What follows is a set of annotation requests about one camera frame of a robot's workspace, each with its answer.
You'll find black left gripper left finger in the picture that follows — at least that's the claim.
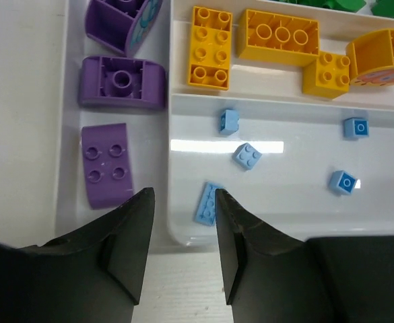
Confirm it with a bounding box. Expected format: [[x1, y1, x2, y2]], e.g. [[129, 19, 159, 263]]
[[0, 188, 155, 322]]

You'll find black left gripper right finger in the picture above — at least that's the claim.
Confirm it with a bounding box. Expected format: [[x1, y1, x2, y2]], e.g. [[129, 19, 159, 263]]
[[216, 189, 394, 322]]

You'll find purple curved lego brick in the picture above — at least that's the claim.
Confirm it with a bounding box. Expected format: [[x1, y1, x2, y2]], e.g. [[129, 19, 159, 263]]
[[78, 56, 166, 110]]

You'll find yellow square lego brick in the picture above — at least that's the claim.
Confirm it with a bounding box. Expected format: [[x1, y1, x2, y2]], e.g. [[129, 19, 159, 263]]
[[302, 51, 351, 100]]

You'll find yellow striped lego brick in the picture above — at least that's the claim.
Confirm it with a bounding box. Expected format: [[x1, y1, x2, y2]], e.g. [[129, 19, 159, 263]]
[[187, 6, 232, 91]]

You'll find yellow rounded lego brick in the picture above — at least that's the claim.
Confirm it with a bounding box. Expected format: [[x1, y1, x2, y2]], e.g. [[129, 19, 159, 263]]
[[346, 28, 394, 87]]

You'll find purple arch lego brick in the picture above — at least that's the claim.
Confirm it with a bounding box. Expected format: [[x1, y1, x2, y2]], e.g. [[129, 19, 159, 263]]
[[85, 0, 163, 57]]

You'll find green curved lego brick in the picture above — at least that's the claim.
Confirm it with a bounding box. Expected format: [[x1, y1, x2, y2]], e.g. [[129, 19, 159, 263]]
[[297, 0, 366, 13]]

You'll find white divided tray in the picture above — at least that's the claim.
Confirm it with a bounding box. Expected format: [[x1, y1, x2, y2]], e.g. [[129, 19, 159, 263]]
[[55, 1, 394, 248]]

